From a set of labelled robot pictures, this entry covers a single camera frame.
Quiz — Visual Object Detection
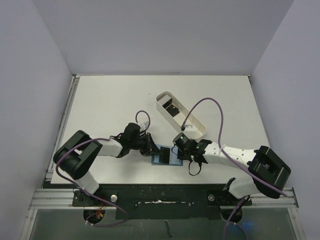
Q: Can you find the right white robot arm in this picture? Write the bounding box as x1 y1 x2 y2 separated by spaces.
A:
172 132 292 205

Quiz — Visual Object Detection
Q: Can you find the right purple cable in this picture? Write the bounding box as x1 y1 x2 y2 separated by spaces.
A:
181 97 288 240

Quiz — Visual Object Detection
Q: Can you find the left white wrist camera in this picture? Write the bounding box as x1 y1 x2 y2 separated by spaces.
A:
138 121 150 132

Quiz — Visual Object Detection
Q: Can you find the black card in tray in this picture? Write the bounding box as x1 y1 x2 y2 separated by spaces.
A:
162 99 180 118

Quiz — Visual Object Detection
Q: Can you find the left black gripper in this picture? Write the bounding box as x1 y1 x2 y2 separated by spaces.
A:
129 132 162 156

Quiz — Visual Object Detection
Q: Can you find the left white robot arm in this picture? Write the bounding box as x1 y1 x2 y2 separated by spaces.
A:
53 122 161 206

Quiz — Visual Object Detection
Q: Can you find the blue leather card holder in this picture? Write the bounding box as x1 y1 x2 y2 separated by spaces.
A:
151 145 183 166

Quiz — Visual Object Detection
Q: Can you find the black card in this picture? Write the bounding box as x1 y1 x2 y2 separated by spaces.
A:
159 146 171 165
162 99 180 118

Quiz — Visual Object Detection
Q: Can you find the white oblong tray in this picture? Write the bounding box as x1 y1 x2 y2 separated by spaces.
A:
155 91 207 140

